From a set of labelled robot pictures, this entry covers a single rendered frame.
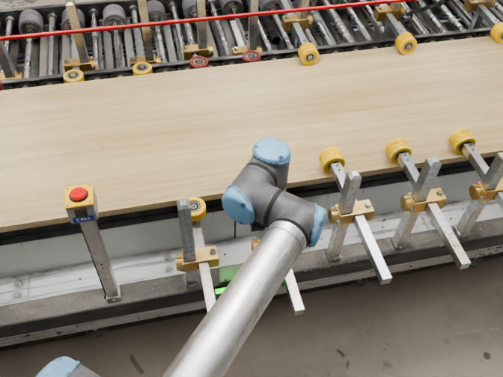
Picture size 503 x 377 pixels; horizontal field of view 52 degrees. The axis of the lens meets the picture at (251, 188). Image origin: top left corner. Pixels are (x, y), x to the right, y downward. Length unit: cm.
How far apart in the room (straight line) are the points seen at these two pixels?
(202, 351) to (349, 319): 171
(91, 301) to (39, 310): 16
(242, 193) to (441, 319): 172
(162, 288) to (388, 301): 125
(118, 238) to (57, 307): 30
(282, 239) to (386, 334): 157
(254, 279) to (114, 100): 130
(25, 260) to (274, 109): 106
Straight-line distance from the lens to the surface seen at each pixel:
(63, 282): 197
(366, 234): 163
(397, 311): 264
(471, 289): 284
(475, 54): 260
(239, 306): 96
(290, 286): 161
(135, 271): 194
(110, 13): 275
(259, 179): 118
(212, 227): 191
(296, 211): 112
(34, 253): 194
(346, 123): 205
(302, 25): 247
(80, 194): 138
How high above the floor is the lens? 225
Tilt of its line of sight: 50 degrees down
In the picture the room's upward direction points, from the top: 3 degrees clockwise
